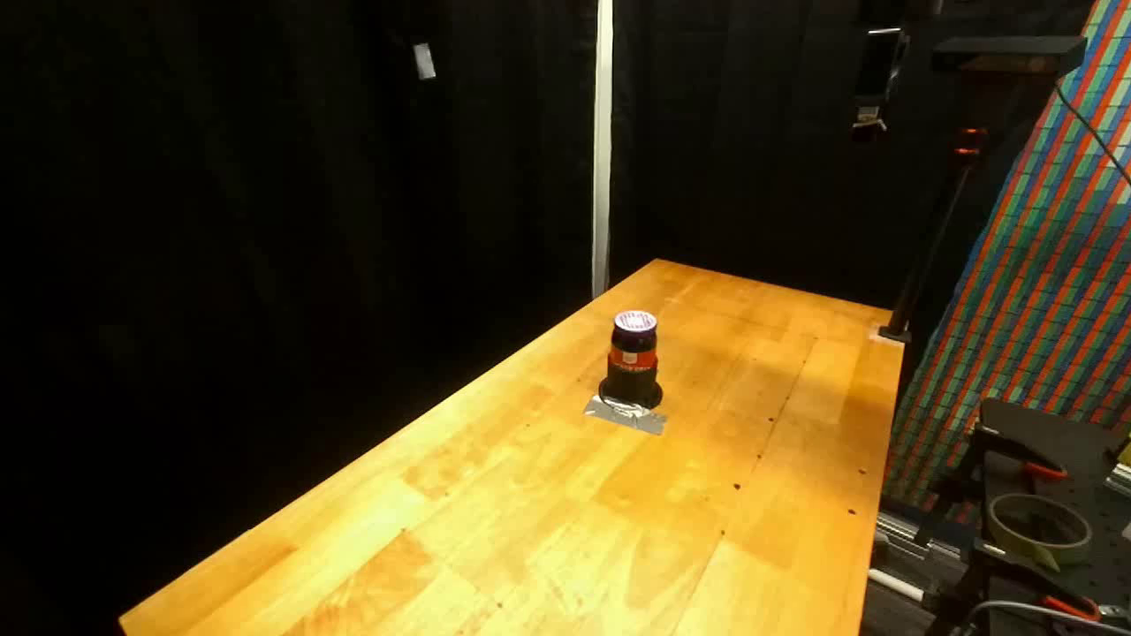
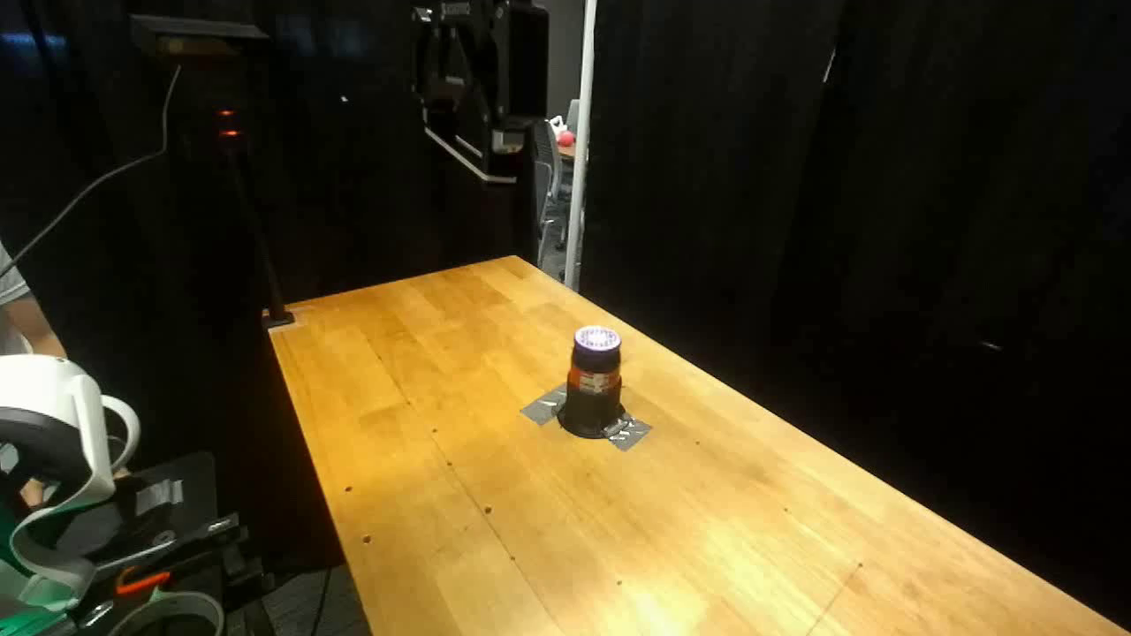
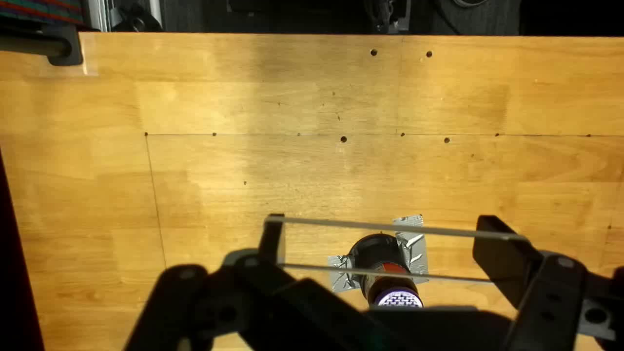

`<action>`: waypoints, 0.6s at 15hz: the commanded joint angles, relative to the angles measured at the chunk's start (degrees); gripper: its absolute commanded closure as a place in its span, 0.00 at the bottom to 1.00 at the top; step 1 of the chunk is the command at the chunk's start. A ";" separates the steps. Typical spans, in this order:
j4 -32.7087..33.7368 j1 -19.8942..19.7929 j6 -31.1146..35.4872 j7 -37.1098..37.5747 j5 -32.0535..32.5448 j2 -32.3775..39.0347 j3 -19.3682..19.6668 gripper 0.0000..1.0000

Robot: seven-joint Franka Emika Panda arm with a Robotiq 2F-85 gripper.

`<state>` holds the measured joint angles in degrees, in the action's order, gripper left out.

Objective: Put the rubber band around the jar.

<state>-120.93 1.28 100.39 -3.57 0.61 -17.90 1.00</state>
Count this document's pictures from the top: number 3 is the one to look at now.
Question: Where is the thin grey rubber band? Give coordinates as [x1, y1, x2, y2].
[285, 216, 525, 290]

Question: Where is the dark jar with patterned lid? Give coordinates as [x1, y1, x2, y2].
[349, 234, 423, 308]

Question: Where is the colourful woven patterned panel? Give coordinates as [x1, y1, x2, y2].
[0, 0, 86, 25]

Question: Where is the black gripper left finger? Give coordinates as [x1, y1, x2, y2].
[259, 212, 285, 263]

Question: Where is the black table clamp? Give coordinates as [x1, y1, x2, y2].
[0, 17, 84, 66]

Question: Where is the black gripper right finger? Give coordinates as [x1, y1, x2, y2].
[472, 214, 542, 308]

